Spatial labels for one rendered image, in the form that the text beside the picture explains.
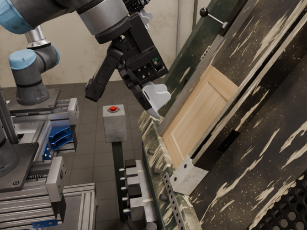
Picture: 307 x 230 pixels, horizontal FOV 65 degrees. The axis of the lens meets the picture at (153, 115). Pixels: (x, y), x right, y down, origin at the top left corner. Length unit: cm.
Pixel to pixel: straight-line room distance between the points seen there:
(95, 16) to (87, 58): 367
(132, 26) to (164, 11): 356
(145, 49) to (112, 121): 90
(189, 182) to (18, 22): 69
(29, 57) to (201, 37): 83
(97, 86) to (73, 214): 141
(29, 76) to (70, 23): 278
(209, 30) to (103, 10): 95
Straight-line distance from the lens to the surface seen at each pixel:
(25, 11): 45
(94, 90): 46
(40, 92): 129
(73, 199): 188
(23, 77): 125
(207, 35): 131
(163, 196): 93
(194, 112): 103
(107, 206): 205
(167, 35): 407
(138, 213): 108
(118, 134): 136
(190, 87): 109
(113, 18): 41
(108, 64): 45
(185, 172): 85
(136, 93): 44
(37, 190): 91
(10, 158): 90
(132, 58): 45
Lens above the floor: 158
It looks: 31 degrees down
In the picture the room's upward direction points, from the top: straight up
